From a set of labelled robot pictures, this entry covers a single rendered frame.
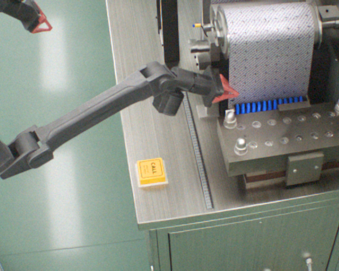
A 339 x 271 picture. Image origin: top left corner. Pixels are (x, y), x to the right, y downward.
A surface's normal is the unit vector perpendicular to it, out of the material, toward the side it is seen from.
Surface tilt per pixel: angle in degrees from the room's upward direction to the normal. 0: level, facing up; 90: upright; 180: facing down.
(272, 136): 0
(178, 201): 0
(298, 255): 90
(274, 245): 90
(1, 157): 71
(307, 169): 90
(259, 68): 90
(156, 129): 0
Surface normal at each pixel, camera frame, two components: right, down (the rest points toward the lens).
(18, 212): -0.04, -0.65
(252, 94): 0.15, 0.76
